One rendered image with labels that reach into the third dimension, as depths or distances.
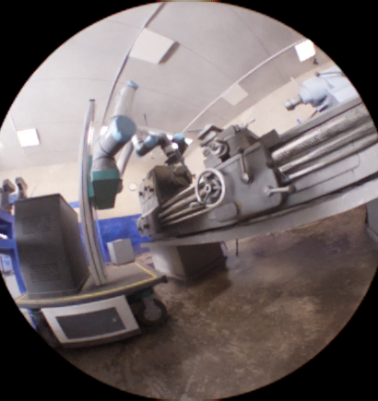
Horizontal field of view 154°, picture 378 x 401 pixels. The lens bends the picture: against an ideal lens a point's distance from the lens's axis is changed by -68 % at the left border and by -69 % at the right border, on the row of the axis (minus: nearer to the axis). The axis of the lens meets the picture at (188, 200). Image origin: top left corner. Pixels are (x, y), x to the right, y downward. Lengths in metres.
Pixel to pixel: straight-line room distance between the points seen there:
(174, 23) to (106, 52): 1.20
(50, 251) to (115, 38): 2.86
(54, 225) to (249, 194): 0.96
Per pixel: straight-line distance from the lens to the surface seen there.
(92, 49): 3.01
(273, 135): 0.81
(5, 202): 1.31
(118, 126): 0.75
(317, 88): 1.14
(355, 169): 0.83
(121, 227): 4.73
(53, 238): 0.81
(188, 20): 2.99
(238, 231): 0.73
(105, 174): 0.77
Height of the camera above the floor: 0.54
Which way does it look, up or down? 10 degrees up
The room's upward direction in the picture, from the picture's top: 16 degrees counter-clockwise
